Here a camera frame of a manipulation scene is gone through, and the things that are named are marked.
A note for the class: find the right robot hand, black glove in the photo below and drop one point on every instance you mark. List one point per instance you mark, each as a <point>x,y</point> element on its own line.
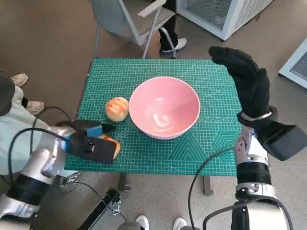
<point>251,81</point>

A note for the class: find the left robot hand, blue tape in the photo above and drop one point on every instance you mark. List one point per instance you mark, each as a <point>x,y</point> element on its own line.
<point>94,131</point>

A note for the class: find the long toy bread loaf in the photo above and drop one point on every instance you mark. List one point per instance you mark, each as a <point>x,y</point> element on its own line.
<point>117,148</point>

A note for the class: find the round toy bread roll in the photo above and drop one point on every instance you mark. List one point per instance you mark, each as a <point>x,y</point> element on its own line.
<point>117,109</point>

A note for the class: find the pink bowl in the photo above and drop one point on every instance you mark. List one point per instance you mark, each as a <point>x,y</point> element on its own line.
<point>165,105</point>

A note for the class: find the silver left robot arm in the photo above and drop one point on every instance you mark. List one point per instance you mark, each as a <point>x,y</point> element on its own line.
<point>43,158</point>

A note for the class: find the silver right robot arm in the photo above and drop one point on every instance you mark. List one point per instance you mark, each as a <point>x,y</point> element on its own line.
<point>251,172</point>

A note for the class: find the white vented appliance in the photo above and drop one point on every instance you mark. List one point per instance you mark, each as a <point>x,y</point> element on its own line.
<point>296,67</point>

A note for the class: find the black table leg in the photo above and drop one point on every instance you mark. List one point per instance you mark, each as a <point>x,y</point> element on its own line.
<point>124,182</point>
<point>208,185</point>

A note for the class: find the green cutting mat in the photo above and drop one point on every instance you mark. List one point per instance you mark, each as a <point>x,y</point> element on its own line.
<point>153,153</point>

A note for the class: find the black metal stand bar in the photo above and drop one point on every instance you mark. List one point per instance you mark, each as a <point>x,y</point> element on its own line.
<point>103,206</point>

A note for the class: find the white mesh cabinet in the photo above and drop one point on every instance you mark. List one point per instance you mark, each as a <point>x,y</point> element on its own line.
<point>216,14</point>

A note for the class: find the person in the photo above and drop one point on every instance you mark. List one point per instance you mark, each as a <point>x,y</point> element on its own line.
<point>142,221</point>
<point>16,134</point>
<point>169,31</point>

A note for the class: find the grey chair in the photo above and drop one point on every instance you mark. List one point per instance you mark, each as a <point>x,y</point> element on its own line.
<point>115,16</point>

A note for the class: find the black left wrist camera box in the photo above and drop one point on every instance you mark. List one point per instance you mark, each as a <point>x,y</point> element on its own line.
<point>93,149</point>

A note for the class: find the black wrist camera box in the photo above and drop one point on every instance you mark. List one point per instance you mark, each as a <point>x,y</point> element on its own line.
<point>93,149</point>
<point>285,141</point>

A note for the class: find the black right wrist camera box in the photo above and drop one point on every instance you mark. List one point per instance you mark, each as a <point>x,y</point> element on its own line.
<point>285,141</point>

